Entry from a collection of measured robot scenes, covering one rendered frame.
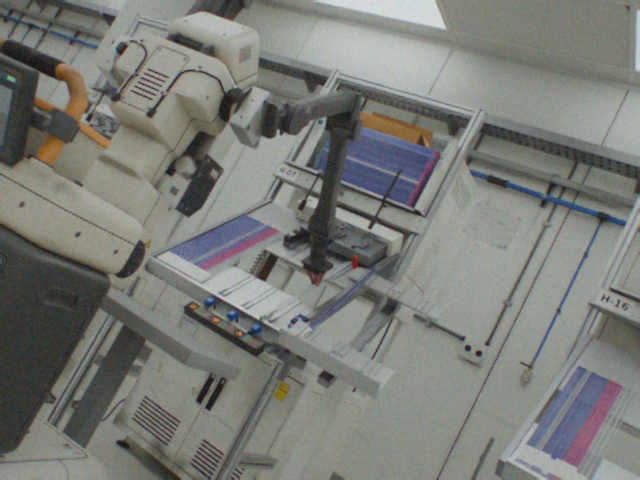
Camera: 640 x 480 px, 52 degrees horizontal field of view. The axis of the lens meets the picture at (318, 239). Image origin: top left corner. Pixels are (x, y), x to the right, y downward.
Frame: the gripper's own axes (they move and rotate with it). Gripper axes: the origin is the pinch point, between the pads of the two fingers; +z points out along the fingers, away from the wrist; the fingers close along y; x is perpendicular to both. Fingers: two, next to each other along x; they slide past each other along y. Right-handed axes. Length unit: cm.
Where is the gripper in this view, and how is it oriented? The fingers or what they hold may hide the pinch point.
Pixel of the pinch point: (315, 283)
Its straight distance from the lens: 236.8
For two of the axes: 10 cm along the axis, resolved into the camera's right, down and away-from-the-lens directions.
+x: -6.1, 3.6, -7.0
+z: -0.7, 8.6, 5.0
